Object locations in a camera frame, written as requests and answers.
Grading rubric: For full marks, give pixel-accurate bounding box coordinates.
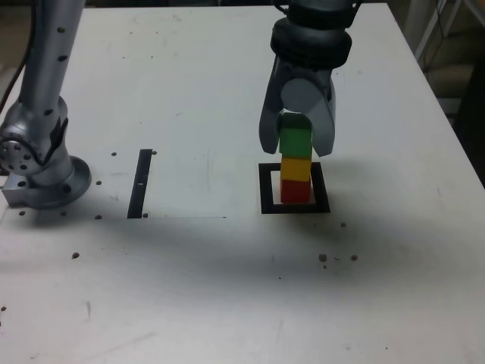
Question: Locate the black tape strip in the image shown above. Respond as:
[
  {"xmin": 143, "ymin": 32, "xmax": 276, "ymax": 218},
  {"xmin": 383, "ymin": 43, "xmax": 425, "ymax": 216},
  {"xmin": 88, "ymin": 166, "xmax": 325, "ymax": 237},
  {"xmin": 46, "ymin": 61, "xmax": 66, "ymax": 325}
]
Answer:
[{"xmin": 127, "ymin": 149, "xmax": 153, "ymax": 220}]

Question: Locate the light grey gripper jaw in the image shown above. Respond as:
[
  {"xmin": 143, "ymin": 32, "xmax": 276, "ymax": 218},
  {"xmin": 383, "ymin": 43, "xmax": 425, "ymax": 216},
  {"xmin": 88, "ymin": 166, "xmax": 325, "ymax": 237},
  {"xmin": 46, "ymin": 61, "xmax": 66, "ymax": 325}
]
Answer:
[{"xmin": 280, "ymin": 77, "xmax": 338, "ymax": 159}]

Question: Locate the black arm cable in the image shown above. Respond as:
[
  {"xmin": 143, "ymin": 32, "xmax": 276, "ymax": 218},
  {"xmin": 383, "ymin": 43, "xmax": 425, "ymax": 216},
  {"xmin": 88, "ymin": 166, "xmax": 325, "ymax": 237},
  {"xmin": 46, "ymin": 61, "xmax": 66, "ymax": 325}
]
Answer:
[{"xmin": 0, "ymin": 0, "xmax": 36, "ymax": 111}]

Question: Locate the green cube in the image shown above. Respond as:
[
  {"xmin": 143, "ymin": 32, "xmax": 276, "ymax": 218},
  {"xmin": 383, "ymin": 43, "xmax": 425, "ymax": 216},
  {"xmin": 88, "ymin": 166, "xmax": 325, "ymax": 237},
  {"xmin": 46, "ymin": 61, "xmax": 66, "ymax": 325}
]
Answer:
[{"xmin": 278, "ymin": 111, "xmax": 314, "ymax": 158}]

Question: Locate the yellow cube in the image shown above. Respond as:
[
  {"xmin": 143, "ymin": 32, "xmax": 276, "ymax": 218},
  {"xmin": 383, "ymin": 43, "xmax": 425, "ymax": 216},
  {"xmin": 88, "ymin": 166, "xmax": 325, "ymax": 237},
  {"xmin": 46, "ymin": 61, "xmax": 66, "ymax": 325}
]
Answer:
[{"xmin": 280, "ymin": 155, "xmax": 312, "ymax": 183}]

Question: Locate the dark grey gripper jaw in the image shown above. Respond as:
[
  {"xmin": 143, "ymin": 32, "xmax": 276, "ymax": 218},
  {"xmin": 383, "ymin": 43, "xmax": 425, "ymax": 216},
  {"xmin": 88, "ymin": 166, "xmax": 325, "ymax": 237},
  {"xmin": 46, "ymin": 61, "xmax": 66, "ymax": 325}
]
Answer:
[{"xmin": 258, "ymin": 59, "xmax": 284, "ymax": 155}]

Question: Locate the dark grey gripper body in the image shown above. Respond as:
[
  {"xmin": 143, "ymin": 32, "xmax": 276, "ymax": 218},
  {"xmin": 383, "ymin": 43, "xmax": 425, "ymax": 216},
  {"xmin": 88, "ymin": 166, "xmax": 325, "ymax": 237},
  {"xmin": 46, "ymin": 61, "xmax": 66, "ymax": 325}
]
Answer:
[{"xmin": 279, "ymin": 59, "xmax": 334, "ymax": 91}]

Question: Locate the red cube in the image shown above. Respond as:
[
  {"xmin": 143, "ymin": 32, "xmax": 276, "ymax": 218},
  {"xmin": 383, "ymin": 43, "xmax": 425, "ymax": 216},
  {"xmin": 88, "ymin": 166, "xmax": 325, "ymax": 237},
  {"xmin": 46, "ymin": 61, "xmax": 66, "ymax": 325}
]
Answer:
[{"xmin": 280, "ymin": 178, "xmax": 311, "ymax": 205}]

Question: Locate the black tape square outline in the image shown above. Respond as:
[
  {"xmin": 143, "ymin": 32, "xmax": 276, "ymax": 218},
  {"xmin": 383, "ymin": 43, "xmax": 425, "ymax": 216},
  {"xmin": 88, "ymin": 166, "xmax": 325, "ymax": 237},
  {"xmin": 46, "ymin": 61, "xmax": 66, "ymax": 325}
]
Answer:
[{"xmin": 258, "ymin": 162, "xmax": 331, "ymax": 215}]

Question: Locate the white metal frame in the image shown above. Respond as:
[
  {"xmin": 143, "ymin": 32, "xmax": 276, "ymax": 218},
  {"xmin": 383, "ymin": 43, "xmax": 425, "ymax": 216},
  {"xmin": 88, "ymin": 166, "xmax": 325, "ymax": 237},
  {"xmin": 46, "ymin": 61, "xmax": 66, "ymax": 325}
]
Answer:
[{"xmin": 403, "ymin": 0, "xmax": 467, "ymax": 61}]

